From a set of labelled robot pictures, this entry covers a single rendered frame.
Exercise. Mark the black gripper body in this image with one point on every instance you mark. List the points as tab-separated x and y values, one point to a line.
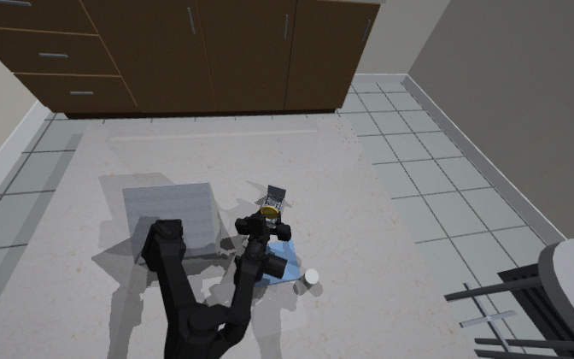
281	230

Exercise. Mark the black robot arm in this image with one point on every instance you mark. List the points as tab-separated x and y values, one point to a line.
192	331

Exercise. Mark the light blue square mat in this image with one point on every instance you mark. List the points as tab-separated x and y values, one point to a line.
285	250

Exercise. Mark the yellow plate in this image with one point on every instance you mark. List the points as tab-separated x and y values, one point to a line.
269	212

